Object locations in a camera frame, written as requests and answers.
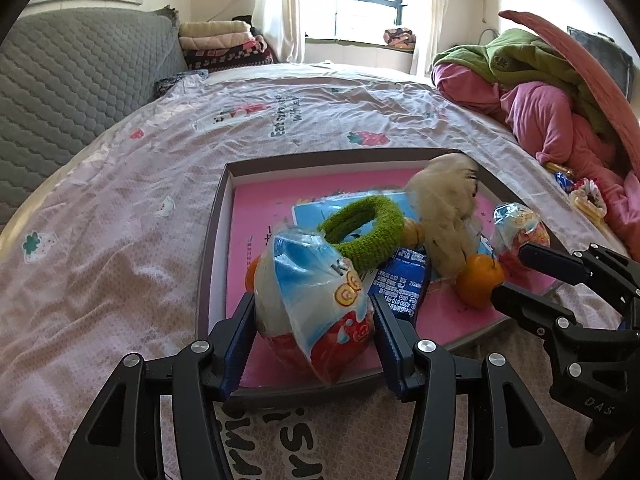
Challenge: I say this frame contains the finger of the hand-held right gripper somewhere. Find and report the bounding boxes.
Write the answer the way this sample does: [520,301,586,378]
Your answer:
[518,242,601,286]
[490,282,576,341]

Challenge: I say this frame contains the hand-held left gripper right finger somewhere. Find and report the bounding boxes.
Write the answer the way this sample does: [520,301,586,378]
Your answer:
[371,302,576,480]

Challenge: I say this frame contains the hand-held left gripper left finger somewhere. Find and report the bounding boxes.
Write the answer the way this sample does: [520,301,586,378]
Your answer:
[55,291,257,480]

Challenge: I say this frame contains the plastic toy egg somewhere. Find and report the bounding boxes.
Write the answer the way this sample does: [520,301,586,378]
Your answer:
[492,201,551,281]
[254,227,376,386]

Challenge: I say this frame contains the orange with stem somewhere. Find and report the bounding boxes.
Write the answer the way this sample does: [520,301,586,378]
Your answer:
[457,254,506,309]

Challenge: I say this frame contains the blue snack packet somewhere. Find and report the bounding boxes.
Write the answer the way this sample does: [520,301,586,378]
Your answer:
[367,246,433,323]

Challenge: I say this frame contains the small orange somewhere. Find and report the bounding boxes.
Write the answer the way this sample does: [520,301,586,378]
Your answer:
[245,255,263,292]

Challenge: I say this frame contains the grey shallow cardboard box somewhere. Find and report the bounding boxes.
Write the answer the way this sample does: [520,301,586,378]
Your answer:
[196,147,571,403]

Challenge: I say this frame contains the green fuzzy ring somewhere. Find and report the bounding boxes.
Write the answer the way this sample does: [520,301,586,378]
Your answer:
[317,195,406,270]

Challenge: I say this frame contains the cream drawstring pouch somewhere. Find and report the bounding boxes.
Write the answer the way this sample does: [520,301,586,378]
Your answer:
[404,152,483,276]

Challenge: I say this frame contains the yellow snack wrappers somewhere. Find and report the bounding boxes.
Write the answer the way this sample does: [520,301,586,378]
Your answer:
[570,177,608,218]

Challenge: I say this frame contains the long pink cushion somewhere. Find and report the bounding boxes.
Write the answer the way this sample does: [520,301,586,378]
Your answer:
[498,9,640,173]

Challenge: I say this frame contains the green blanket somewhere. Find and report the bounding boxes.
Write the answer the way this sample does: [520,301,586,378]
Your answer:
[432,28,618,146]

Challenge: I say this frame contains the dark floral cloth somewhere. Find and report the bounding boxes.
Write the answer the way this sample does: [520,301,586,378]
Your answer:
[155,71,208,96]

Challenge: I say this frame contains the white curtain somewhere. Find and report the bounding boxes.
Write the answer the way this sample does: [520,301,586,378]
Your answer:
[410,0,453,76]
[251,0,313,63]

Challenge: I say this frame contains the dark checkered folded blanket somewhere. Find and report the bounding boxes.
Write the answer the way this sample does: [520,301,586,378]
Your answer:
[182,42,276,72]

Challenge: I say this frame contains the pink folded blanket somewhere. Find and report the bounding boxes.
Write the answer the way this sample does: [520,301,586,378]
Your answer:
[180,32,256,50]

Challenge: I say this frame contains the grey quilted headboard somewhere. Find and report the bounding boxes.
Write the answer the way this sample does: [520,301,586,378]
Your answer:
[0,7,188,231]

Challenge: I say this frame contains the cream folded blanket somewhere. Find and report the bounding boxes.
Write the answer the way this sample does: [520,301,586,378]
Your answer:
[179,21,252,37]

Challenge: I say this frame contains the window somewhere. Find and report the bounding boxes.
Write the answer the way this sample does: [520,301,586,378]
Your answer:
[305,0,405,41]

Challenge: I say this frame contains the wall television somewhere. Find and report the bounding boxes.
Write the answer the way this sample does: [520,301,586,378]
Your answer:
[567,25,633,96]

